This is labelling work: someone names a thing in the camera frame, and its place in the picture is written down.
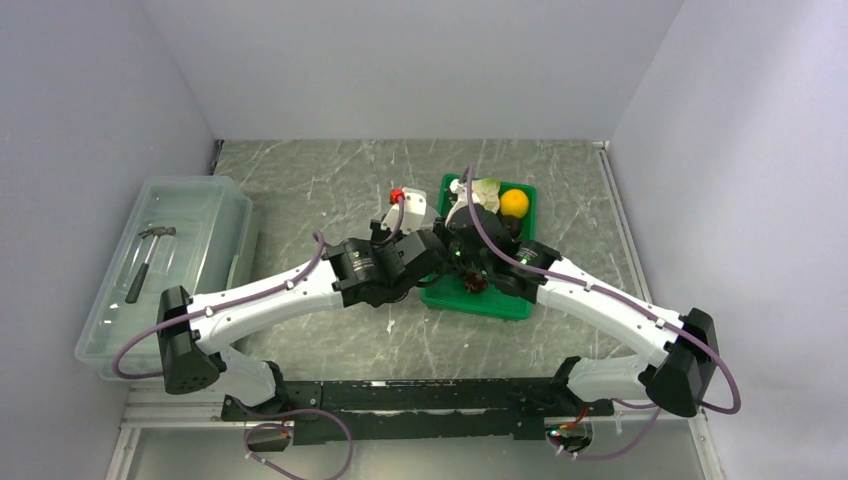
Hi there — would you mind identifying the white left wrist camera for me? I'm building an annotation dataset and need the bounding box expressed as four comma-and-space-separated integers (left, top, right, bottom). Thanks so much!
380, 188, 439, 234

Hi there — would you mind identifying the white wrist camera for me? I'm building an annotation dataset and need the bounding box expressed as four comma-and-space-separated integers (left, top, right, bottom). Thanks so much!
380, 188, 439, 234
445, 178, 469, 225

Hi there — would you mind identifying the dark red grape bunch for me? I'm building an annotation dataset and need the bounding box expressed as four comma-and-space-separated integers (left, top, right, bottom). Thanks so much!
461, 269, 488, 294

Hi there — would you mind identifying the white green cabbage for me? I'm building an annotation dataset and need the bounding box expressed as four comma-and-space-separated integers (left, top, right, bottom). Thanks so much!
467, 177, 501, 214

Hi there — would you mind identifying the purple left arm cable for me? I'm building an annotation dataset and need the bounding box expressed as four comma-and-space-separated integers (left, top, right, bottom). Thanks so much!
111, 195, 407, 380

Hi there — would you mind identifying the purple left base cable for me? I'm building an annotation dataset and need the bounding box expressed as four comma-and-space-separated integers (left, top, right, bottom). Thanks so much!
242, 402, 361, 480

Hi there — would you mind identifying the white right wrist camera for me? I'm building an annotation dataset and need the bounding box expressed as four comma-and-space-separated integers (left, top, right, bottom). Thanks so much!
445, 178, 469, 225

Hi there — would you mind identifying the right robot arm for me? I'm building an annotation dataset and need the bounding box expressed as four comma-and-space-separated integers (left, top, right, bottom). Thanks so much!
434, 207, 719, 417

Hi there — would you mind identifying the clear plastic storage box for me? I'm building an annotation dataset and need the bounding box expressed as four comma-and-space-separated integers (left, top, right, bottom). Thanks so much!
75, 176, 258, 381

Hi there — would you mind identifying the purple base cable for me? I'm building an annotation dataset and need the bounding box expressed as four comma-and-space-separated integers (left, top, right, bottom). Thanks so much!
546, 397, 664, 463
242, 402, 361, 480

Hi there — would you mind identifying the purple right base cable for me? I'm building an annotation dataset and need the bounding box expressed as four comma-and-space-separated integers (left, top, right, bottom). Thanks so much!
546, 397, 664, 463

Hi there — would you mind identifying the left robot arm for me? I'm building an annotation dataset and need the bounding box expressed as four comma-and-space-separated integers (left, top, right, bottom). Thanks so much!
157, 229, 450, 420

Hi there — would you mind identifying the orange fruit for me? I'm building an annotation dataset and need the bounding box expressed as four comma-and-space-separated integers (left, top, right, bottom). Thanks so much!
499, 189, 531, 220

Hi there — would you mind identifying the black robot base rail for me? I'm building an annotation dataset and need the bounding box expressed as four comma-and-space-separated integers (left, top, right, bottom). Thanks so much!
221, 377, 614, 446

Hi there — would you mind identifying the hammer with black handle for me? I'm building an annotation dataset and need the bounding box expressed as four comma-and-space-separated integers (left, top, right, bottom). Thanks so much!
125, 226, 177, 304

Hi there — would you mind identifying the green plastic tray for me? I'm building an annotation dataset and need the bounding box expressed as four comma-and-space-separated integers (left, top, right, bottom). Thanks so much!
420, 182, 537, 321

